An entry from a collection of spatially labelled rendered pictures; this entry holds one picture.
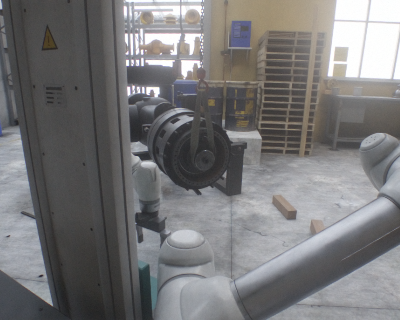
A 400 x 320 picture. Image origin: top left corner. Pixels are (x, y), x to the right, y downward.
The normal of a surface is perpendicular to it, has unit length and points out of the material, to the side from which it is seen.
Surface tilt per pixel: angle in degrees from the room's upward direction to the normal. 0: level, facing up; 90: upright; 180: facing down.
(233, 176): 90
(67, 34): 90
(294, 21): 90
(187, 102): 90
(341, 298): 0
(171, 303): 28
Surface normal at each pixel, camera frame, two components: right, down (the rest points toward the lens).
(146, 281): 0.87, 0.16
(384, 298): 0.02, -0.96
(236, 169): 0.45, 0.27
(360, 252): -0.03, 0.08
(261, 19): -0.09, 0.29
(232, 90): -0.64, 0.21
